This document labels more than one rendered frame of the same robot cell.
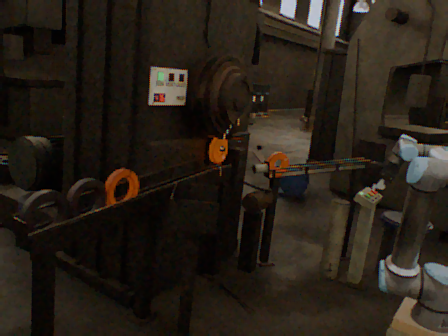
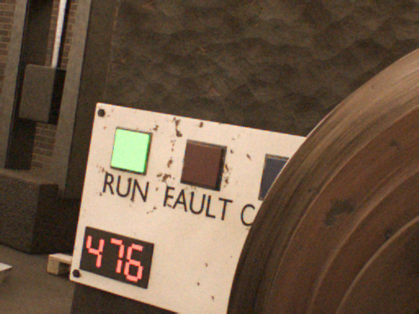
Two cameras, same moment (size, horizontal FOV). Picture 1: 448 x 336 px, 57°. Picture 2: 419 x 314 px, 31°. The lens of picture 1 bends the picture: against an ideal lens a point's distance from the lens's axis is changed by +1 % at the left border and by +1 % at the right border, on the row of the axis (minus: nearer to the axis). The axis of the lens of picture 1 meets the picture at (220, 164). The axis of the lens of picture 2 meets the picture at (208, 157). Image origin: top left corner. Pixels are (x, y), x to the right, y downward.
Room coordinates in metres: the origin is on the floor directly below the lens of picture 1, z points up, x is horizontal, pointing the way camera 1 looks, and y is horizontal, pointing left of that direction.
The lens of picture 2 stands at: (2.03, -0.38, 1.24)
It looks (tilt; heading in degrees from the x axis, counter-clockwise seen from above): 3 degrees down; 84
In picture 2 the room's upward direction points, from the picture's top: 9 degrees clockwise
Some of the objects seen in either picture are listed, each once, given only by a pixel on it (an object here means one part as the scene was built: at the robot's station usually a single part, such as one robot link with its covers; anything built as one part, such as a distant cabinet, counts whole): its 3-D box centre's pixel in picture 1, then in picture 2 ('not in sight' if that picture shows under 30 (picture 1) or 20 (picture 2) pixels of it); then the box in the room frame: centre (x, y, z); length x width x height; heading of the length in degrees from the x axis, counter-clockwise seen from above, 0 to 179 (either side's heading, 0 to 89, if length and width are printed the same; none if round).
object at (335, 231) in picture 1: (334, 238); not in sight; (2.55, -0.81, 0.26); 0.12 x 0.12 x 0.52
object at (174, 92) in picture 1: (169, 87); (199, 217); (2.10, 0.30, 1.15); 0.26 x 0.02 x 0.18; 147
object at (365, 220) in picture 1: (362, 237); not in sight; (2.50, -0.96, 0.31); 0.24 x 0.16 x 0.62; 147
